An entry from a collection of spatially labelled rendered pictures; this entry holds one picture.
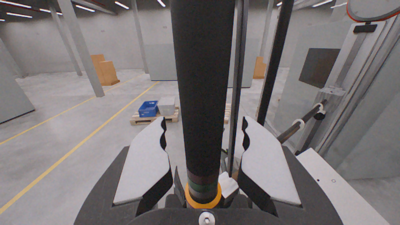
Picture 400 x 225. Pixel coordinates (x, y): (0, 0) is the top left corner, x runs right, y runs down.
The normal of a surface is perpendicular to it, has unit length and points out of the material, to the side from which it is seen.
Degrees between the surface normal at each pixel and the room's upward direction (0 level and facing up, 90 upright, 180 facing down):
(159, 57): 90
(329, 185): 50
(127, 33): 90
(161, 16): 90
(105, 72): 90
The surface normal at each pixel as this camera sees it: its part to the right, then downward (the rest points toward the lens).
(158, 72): -0.02, 0.48
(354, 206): -0.77, -0.56
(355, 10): -0.83, 0.28
